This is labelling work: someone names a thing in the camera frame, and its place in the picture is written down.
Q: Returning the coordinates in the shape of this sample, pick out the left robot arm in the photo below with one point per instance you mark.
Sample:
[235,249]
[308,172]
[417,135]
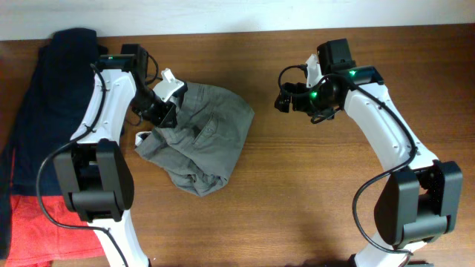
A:
[93,176]

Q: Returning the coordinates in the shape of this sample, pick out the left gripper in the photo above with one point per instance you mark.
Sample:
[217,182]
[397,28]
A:
[163,118]

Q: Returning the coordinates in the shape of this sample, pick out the navy blue garment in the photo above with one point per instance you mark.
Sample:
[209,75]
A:
[52,108]

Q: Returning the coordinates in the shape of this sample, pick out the red mesh garment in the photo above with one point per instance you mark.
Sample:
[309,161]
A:
[27,237]

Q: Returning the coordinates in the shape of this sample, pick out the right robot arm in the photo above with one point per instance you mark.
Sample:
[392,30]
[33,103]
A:
[420,200]

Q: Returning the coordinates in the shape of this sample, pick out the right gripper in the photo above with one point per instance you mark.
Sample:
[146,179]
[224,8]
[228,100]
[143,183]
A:
[298,89]

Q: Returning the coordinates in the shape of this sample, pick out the grey shorts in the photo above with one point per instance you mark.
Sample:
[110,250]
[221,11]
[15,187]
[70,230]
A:
[201,152]

